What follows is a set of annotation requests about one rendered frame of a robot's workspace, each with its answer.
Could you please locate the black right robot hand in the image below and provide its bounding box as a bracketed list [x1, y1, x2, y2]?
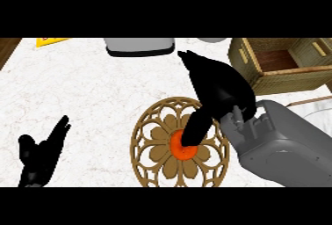
[177, 50, 258, 148]

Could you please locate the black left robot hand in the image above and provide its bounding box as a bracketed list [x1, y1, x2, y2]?
[16, 114, 72, 188]

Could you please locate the woven wicker basket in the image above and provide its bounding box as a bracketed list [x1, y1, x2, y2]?
[227, 38, 332, 97]

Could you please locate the orange squash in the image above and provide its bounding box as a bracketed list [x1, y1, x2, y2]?
[168, 128, 199, 161]

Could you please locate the brown round lattice placemat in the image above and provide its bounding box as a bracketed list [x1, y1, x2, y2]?
[129, 96, 230, 188]

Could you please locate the small grey round object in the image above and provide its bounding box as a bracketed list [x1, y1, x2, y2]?
[197, 38, 230, 44]

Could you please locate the grey appliance with black base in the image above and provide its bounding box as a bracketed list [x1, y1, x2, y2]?
[101, 38, 177, 58]

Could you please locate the white tray with brown rim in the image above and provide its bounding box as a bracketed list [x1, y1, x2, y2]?
[283, 95, 332, 130]

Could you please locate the brown wooden panel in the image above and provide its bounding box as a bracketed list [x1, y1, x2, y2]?
[0, 38, 23, 70]

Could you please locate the yellow triangular object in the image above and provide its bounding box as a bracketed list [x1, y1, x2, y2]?
[35, 38, 70, 48]

